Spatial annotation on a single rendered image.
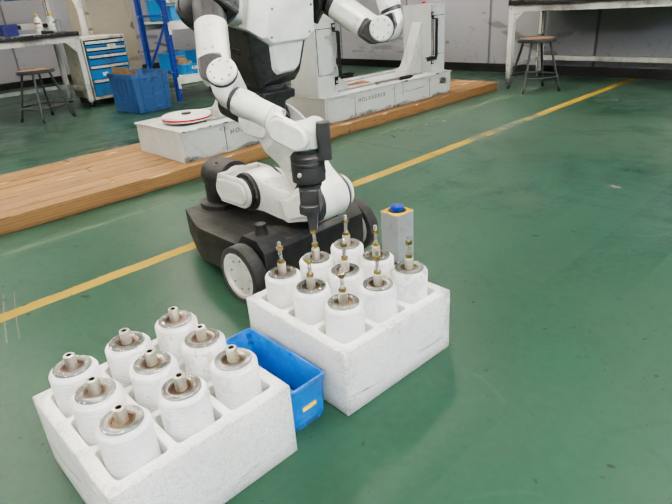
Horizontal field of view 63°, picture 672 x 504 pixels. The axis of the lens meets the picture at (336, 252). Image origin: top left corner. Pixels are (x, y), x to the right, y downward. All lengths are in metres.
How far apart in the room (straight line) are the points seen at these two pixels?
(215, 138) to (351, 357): 2.38
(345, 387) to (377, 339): 0.13
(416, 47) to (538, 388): 3.86
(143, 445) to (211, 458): 0.14
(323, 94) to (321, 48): 0.31
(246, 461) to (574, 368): 0.86
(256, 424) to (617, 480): 0.73
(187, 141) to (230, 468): 2.44
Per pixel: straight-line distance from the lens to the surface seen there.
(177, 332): 1.30
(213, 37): 1.57
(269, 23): 1.72
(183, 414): 1.09
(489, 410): 1.39
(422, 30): 5.00
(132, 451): 1.07
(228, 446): 1.15
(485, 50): 6.96
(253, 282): 1.75
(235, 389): 1.14
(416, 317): 1.41
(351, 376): 1.30
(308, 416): 1.34
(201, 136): 3.40
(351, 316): 1.27
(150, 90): 5.82
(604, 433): 1.40
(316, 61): 4.00
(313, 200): 1.42
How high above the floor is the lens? 0.90
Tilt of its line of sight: 25 degrees down
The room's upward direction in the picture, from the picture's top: 4 degrees counter-clockwise
